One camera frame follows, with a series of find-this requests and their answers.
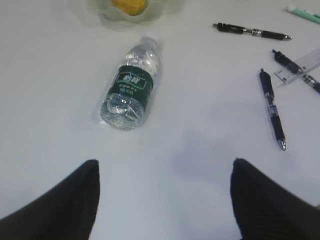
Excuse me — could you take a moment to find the teal utility knife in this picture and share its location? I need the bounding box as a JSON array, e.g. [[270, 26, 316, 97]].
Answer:
[[286, 4, 320, 24]]

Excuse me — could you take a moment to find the black pen upper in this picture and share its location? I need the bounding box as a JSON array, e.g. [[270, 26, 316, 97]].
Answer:
[[212, 22, 293, 41]]

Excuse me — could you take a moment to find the clear water bottle green label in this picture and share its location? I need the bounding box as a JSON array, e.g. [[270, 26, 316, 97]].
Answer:
[[100, 31, 161, 131]]

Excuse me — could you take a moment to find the black pen across ruler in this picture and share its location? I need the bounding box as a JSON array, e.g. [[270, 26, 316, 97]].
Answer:
[[271, 49, 320, 95]]

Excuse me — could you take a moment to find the yellow pear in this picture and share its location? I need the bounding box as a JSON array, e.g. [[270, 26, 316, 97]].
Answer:
[[111, 0, 147, 16]]

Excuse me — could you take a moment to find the black pen lower left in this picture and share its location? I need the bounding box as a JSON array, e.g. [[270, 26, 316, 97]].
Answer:
[[259, 68, 287, 151]]

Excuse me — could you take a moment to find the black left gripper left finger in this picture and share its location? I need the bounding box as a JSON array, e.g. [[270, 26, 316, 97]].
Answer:
[[0, 159, 100, 240]]

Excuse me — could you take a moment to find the clear plastic ruler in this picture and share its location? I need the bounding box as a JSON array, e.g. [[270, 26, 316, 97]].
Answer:
[[274, 48, 320, 88]]

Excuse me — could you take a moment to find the green wavy glass plate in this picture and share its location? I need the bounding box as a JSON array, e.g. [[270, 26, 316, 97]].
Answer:
[[89, 0, 185, 24]]

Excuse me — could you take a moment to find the black pen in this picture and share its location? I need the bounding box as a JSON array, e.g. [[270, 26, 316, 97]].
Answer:
[[259, 68, 287, 151], [212, 22, 293, 41]]

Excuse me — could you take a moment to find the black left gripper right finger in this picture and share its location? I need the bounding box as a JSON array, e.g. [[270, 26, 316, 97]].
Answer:
[[230, 158, 320, 240]]

